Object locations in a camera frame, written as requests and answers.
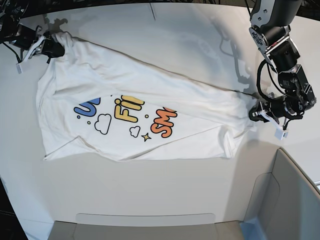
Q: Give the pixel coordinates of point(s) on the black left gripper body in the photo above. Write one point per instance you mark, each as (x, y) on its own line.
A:
(281, 110)

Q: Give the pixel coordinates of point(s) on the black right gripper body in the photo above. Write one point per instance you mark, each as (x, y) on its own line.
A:
(34, 43)

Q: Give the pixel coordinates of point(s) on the white printed t-shirt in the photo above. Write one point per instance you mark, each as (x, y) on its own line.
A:
(97, 100)

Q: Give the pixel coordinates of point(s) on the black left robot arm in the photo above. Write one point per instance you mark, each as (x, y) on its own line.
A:
(270, 29)

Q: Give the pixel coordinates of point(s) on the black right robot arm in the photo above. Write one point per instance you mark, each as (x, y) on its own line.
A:
(11, 12)

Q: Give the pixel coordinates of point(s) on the grey cardboard box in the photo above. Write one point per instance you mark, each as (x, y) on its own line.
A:
(284, 205)

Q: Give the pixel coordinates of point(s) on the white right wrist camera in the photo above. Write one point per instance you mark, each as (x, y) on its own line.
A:
(19, 68)

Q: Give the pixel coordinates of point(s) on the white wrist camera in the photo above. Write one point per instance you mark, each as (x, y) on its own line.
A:
(19, 68)
(280, 134)

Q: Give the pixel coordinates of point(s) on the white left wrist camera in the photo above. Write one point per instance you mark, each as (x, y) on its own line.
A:
(280, 134)

